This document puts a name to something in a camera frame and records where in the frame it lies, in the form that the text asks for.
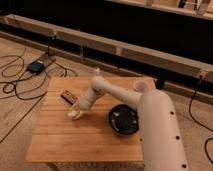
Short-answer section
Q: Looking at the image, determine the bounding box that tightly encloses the white sponge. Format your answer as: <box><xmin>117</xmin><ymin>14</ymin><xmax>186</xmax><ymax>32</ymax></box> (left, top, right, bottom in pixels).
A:
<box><xmin>68</xmin><ymin>106</ymin><xmax>83</xmax><ymax>120</ymax></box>

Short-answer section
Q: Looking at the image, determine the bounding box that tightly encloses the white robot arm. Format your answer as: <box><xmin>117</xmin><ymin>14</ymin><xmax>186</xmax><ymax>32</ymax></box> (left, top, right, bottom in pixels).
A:
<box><xmin>77</xmin><ymin>75</ymin><xmax>188</xmax><ymax>171</ymax></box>

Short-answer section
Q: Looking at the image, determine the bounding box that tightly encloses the dark red rectangular box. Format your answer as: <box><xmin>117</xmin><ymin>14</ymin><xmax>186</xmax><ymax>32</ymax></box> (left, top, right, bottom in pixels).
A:
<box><xmin>61</xmin><ymin>90</ymin><xmax>78</xmax><ymax>105</ymax></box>

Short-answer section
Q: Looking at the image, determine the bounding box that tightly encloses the dark blue bowl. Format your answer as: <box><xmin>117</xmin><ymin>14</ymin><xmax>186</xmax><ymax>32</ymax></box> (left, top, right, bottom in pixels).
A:
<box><xmin>108</xmin><ymin>104</ymin><xmax>139</xmax><ymax>136</ymax></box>

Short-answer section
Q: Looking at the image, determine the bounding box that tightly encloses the wooden table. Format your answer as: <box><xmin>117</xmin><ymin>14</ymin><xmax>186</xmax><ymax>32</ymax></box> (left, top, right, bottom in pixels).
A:
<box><xmin>25</xmin><ymin>76</ymin><xmax>158</xmax><ymax>171</ymax></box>

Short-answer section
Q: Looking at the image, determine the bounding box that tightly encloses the blue power adapter box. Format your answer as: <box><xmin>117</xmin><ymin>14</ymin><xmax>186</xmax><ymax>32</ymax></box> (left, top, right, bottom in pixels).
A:
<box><xmin>27</xmin><ymin>61</ymin><xmax>45</xmax><ymax>75</ymax></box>

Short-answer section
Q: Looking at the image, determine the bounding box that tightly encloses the black cable at right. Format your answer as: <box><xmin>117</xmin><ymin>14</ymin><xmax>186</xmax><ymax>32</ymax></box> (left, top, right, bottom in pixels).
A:
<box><xmin>188</xmin><ymin>76</ymin><xmax>213</xmax><ymax>165</ymax></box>

